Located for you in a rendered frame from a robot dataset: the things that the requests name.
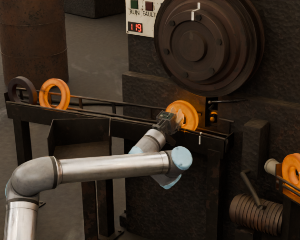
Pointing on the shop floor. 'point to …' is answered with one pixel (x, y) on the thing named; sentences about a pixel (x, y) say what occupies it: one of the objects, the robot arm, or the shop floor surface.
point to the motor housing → (255, 217)
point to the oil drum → (33, 40)
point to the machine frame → (128, 88)
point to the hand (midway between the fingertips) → (181, 114)
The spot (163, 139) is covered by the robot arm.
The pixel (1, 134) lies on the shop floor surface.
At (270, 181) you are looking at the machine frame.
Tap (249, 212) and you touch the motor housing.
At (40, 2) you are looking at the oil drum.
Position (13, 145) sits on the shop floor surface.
